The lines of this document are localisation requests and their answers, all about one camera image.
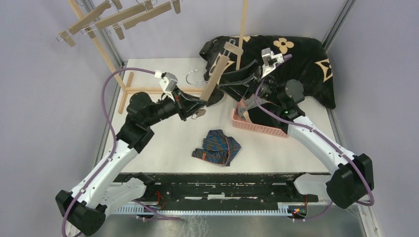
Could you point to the black floral blanket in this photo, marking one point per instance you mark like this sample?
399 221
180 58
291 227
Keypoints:
309 63

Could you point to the wooden clothes rack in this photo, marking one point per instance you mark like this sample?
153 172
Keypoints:
126 86

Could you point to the black underwear beige waistband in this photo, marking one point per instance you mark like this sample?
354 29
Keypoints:
258 116

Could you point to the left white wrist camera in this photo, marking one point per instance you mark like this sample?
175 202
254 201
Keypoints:
168 83

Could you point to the aluminium frame rail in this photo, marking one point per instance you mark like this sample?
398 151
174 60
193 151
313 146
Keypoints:
337 23

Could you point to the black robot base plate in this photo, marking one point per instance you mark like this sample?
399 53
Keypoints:
234 193

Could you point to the grey striped underwear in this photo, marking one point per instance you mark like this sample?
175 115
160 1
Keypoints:
246 105

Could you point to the empty beige clip hanger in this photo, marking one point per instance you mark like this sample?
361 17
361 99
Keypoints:
84 21

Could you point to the beige clip hanger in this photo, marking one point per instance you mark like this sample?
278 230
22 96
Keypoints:
160 9
216 72
84 21
114 20

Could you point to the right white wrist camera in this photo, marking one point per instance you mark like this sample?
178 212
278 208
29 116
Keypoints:
270 61

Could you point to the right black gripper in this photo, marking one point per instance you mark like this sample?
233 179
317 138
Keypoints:
239 91

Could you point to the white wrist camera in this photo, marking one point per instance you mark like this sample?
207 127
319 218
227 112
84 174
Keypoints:
270 61
168 83

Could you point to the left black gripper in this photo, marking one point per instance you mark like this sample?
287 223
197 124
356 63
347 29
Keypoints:
183 107

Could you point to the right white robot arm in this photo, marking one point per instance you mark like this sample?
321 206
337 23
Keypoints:
275 104

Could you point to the navy striped boxer shorts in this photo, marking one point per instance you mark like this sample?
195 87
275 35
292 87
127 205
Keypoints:
217 148

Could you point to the pink plastic basket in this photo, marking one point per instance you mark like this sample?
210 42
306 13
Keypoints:
237 122

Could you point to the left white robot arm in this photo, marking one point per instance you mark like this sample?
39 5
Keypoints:
87 205

